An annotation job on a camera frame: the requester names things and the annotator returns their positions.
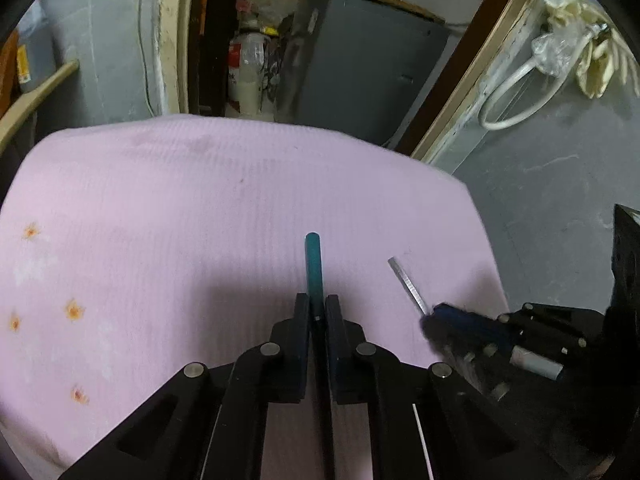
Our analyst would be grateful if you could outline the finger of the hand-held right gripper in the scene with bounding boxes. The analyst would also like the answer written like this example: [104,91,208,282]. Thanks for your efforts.
[431,302,608,361]
[422,320,511,403]

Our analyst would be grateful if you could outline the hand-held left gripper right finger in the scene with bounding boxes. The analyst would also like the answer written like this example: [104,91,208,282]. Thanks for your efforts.
[324,294,546,480]

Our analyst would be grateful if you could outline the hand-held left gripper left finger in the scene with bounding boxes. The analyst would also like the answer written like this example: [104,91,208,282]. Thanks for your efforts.
[60,292,313,480]

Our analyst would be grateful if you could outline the silver metal blade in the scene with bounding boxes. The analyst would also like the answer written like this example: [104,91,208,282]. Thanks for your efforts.
[387,256,431,317]

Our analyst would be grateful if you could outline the teal handled utensil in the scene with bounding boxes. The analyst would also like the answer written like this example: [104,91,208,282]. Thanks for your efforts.
[304,232,326,321]

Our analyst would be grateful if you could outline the pink towel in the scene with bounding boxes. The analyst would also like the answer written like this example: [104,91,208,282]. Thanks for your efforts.
[0,114,511,480]

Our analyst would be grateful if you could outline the crumpled clear plastic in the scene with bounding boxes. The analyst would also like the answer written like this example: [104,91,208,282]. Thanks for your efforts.
[530,30,566,78]

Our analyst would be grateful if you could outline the grey cabinet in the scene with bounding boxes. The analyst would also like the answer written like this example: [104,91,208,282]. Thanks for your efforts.
[277,0,451,146]

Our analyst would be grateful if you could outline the cream rubber gloves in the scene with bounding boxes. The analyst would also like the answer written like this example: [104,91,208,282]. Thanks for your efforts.
[545,0,640,100]

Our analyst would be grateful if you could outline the dark wooden door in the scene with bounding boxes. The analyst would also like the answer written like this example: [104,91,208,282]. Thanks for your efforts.
[187,0,241,118]

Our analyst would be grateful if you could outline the large oil jug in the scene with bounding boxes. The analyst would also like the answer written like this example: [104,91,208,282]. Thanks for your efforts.
[17,0,58,93]

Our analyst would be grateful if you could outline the brown packet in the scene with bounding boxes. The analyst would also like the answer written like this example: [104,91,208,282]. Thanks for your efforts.
[0,30,21,116]

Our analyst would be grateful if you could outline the white hose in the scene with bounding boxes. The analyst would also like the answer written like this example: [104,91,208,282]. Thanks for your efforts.
[477,52,571,131]

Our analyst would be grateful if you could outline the pale door frame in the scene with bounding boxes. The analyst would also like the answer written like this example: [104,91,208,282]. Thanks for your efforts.
[157,0,546,171]

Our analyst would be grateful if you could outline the thin wall cable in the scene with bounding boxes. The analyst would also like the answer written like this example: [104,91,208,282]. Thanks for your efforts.
[139,0,157,116]

